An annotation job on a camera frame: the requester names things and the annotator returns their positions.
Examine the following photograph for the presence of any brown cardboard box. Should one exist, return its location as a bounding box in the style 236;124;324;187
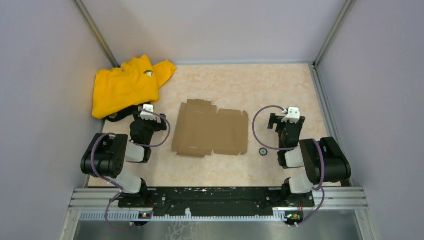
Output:
171;99;249;158

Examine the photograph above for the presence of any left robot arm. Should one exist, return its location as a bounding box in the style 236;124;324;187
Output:
80;110;170;208

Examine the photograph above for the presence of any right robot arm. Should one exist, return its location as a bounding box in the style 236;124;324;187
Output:
268;113;352;207

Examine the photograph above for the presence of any black garment under shirt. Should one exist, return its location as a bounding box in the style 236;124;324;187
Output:
103;105;139;123

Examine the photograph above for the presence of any yellow shirt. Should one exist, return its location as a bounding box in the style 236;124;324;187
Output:
91;55;177;119

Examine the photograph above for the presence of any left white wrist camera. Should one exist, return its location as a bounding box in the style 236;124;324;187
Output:
138;104;156;121

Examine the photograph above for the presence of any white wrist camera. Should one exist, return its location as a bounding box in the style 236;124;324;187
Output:
281;107;301;124
138;104;156;121

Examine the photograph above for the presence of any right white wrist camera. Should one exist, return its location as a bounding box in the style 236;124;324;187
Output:
281;107;301;124

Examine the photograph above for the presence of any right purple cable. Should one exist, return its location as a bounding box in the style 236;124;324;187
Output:
252;105;326;228

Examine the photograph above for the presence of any purple cable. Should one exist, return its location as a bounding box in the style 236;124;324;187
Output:
90;109;172;232
252;105;326;228

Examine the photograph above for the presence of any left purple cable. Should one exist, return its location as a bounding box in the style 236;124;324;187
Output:
90;109;172;232

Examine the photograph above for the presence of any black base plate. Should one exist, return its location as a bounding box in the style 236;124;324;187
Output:
131;186;315;217

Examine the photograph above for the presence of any aluminium frame rail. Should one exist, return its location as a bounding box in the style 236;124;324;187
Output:
69;187;369;222

